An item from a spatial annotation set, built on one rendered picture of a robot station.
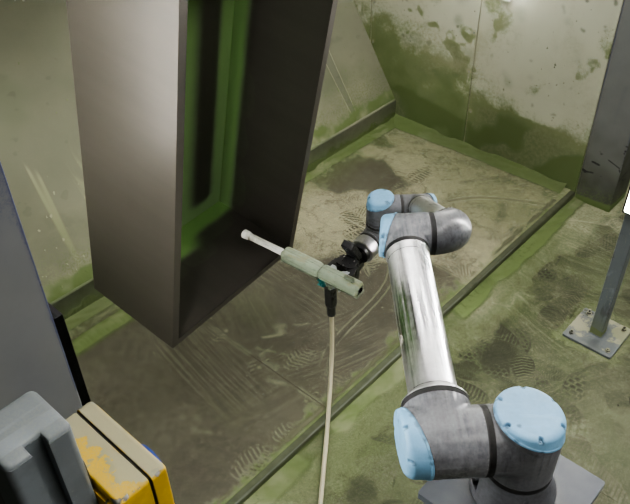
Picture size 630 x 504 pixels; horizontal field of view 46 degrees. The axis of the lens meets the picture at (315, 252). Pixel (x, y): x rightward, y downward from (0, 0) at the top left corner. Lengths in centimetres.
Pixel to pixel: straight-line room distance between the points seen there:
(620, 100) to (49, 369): 281
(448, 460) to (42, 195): 203
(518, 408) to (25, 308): 97
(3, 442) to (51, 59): 266
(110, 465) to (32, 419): 10
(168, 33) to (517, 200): 242
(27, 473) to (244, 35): 185
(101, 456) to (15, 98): 249
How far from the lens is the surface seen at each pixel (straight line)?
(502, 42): 373
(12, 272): 119
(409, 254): 187
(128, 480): 71
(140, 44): 170
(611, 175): 372
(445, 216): 198
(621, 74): 352
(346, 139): 396
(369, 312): 300
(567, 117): 370
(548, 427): 159
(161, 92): 171
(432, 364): 167
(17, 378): 130
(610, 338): 313
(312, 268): 241
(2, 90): 312
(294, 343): 288
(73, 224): 311
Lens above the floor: 212
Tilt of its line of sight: 39 degrees down
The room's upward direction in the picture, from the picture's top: 1 degrees counter-clockwise
